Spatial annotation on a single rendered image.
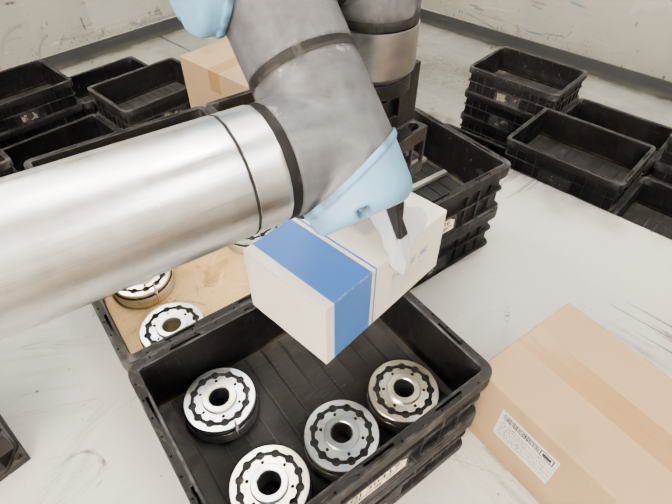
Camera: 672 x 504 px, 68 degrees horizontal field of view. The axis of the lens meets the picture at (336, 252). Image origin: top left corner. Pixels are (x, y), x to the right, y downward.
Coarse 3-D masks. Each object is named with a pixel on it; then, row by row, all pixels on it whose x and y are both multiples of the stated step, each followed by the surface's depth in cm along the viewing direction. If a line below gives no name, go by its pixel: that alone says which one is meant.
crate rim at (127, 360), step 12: (240, 300) 74; (96, 312) 73; (216, 312) 73; (228, 312) 73; (108, 324) 73; (192, 324) 71; (204, 324) 71; (108, 336) 70; (120, 336) 70; (168, 336) 70; (180, 336) 70; (120, 348) 68; (144, 348) 68; (156, 348) 68; (120, 360) 67; (132, 360) 67
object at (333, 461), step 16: (336, 400) 70; (320, 416) 69; (352, 416) 68; (368, 416) 68; (304, 432) 67; (320, 432) 67; (368, 432) 67; (320, 448) 65; (352, 448) 65; (368, 448) 65; (320, 464) 64; (336, 464) 64; (352, 464) 64
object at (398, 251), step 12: (372, 216) 49; (384, 216) 48; (408, 216) 50; (420, 216) 52; (384, 228) 49; (408, 228) 51; (420, 228) 52; (384, 240) 50; (396, 240) 49; (408, 240) 49; (396, 252) 50; (408, 252) 50; (396, 264) 51; (408, 264) 51
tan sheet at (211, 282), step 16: (208, 256) 95; (224, 256) 95; (240, 256) 95; (176, 272) 92; (192, 272) 92; (208, 272) 92; (224, 272) 92; (240, 272) 92; (176, 288) 89; (192, 288) 89; (208, 288) 89; (224, 288) 89; (240, 288) 89; (112, 304) 87; (160, 304) 87; (192, 304) 87; (208, 304) 87; (224, 304) 87; (128, 320) 84; (128, 336) 82
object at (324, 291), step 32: (288, 224) 55; (256, 256) 51; (288, 256) 51; (320, 256) 51; (352, 256) 51; (384, 256) 51; (416, 256) 56; (256, 288) 55; (288, 288) 49; (320, 288) 48; (352, 288) 48; (384, 288) 54; (288, 320) 53; (320, 320) 48; (352, 320) 52; (320, 352) 52
